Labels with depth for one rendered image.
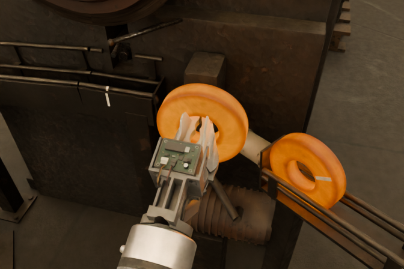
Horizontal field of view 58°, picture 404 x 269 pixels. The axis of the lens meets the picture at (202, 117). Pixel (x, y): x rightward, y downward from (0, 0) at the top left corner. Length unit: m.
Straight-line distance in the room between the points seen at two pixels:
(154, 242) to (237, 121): 0.23
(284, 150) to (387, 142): 1.28
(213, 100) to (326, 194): 0.28
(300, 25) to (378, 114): 1.32
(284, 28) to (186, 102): 0.33
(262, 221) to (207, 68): 0.37
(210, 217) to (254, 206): 0.10
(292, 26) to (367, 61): 1.71
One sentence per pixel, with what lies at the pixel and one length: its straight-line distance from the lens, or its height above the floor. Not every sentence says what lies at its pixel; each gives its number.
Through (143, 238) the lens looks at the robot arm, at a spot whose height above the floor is 0.84.
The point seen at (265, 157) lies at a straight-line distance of 0.75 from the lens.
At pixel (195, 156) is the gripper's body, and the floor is 0.88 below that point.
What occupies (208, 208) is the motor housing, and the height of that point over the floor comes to 0.52.
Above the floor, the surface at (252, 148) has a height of 0.69.
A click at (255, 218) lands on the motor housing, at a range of 0.88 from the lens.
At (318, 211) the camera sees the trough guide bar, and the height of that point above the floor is 0.67.
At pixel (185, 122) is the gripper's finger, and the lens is 0.57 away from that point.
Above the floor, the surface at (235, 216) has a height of 0.56.
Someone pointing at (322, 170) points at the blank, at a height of 0.76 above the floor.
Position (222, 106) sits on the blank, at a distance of 0.56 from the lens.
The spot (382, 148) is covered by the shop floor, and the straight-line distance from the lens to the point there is 1.92.
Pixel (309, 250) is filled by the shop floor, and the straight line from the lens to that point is 1.47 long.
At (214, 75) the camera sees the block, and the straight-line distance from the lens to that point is 0.78.
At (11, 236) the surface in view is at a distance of 1.60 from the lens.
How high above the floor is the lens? 1.25
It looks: 42 degrees down
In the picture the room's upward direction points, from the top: straight up
